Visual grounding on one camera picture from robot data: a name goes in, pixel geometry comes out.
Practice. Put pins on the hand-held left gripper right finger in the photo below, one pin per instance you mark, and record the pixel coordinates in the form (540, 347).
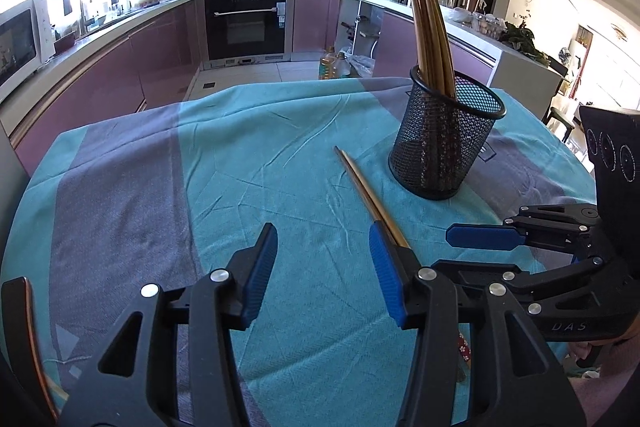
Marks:
(387, 272)

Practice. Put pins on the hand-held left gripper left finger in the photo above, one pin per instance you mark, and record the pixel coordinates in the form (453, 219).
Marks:
(260, 272)

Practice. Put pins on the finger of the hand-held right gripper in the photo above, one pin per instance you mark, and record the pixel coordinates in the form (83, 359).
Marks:
(550, 282)
(480, 237)

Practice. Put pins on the wooden chopstick patterned end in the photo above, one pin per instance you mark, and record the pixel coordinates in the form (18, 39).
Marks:
(374, 196)

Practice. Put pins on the black mesh utensil holder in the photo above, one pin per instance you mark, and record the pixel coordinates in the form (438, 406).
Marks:
(480, 132)

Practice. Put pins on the bundle of wooden chopsticks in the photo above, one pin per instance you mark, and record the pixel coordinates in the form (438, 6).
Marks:
(430, 47)

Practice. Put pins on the person's right hand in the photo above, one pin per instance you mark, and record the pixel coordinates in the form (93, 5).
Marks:
(595, 352)

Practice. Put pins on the dark stool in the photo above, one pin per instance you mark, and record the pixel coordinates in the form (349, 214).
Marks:
(559, 119)

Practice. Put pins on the teal grey striped tablecloth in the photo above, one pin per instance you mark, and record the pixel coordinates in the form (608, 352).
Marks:
(250, 147)

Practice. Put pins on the person's pink clothing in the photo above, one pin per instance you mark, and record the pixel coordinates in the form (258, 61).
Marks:
(605, 402)

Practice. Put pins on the leafy green vegetables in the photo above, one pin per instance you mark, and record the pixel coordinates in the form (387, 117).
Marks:
(522, 39)

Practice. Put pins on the clear plastic bag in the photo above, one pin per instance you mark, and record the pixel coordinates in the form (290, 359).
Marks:
(362, 66)

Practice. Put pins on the purple base cabinets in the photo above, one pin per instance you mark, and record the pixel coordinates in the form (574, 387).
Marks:
(125, 67)
(395, 42)

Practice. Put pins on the yellow oil bottle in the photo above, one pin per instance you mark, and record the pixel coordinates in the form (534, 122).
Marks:
(327, 64)

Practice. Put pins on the black built-in oven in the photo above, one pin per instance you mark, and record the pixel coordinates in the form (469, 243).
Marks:
(245, 27)

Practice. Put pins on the dark wooden chair back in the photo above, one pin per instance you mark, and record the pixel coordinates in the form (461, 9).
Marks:
(20, 332)

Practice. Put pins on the white microwave oven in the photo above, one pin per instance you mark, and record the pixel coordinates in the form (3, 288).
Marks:
(20, 42)

